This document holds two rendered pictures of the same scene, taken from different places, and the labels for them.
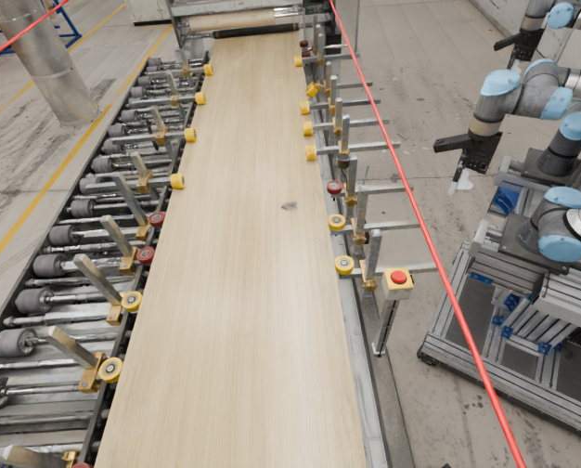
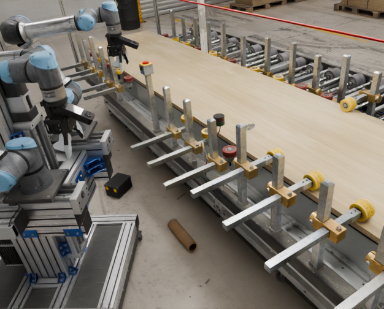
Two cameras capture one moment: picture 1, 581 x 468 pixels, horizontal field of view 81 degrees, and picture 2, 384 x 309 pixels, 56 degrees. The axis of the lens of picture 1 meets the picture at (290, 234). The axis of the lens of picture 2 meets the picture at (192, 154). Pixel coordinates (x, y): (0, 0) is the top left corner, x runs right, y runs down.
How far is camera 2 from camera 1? 2.96 m
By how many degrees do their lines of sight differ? 95
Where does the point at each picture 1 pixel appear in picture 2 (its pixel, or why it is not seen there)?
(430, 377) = not seen: hidden behind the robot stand
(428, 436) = (127, 206)
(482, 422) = not seen: hidden behind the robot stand
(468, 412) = not seen: hidden behind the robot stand
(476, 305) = (97, 259)
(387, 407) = (146, 121)
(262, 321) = (210, 91)
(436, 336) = (128, 221)
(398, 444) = (138, 116)
